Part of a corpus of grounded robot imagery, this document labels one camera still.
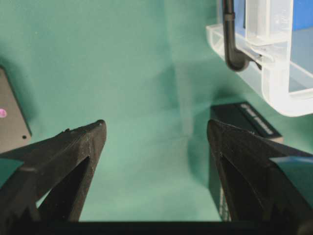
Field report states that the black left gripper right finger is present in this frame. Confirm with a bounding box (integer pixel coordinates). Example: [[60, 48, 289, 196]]
[[207, 119, 313, 235]]

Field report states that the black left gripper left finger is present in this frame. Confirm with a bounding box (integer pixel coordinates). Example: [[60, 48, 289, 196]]
[[0, 120, 107, 235]]

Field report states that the black camera box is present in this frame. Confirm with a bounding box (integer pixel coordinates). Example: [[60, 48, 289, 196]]
[[209, 102, 285, 222]]

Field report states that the clear plastic storage case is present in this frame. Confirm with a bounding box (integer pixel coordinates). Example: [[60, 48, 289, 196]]
[[206, 0, 313, 117]]

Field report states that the green table cloth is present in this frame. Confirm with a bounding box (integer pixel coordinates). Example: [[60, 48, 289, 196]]
[[0, 0, 313, 221]]

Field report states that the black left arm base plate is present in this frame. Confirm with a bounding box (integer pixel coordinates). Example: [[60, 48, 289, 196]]
[[0, 68, 31, 153]]

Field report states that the black hooked cable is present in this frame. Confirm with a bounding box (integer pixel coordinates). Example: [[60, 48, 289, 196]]
[[222, 0, 250, 72]]

